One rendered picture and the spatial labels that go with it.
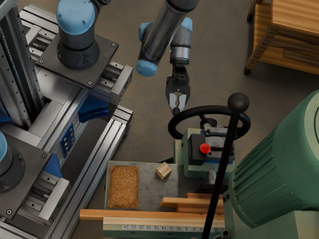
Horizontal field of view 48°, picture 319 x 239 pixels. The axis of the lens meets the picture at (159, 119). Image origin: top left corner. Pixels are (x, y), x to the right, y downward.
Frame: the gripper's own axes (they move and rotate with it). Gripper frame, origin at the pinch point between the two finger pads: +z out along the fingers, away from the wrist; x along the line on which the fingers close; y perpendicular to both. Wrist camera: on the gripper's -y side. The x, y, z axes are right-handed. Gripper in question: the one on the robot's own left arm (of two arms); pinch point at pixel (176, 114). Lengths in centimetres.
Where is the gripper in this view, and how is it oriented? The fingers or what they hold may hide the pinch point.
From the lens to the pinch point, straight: 130.7
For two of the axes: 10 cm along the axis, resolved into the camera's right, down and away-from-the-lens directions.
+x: -9.9, -0.7, -1.3
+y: -1.3, -0.6, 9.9
